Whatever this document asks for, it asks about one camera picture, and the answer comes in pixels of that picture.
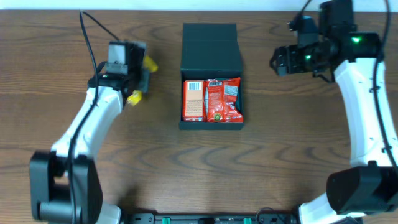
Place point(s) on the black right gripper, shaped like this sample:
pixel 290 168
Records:
pixel 285 59

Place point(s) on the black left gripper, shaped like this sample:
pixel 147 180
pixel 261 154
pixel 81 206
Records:
pixel 144 80

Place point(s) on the yellow candy bag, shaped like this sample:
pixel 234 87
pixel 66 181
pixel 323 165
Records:
pixel 149 67

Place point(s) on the red orange barcode box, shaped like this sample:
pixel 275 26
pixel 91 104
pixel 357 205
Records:
pixel 193 101

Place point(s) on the red candy bag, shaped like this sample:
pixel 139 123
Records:
pixel 220 101

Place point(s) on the black gift box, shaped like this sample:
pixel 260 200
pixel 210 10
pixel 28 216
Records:
pixel 210 51

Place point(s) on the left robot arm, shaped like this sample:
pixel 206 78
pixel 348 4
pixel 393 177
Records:
pixel 64 183

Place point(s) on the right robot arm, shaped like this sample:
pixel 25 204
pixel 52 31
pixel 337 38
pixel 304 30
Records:
pixel 356 62

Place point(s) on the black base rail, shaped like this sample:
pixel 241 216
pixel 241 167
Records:
pixel 262 218

